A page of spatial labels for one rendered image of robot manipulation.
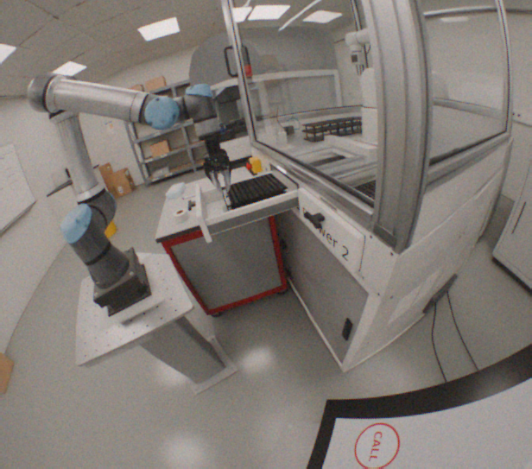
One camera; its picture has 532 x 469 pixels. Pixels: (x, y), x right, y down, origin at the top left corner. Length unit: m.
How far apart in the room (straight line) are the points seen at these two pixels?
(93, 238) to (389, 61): 0.74
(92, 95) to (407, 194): 0.64
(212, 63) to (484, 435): 1.64
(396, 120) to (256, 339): 1.27
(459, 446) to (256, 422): 1.12
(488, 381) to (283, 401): 1.11
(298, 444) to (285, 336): 0.65
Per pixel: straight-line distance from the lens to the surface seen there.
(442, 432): 0.18
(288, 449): 1.19
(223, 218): 0.66
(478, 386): 0.17
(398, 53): 0.31
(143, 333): 0.64
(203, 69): 1.53
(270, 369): 1.26
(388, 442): 0.19
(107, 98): 0.53
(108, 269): 0.68
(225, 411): 1.28
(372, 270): 0.47
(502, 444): 0.17
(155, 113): 0.47
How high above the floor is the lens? 1.21
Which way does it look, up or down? 29 degrees down
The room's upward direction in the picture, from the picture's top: 11 degrees counter-clockwise
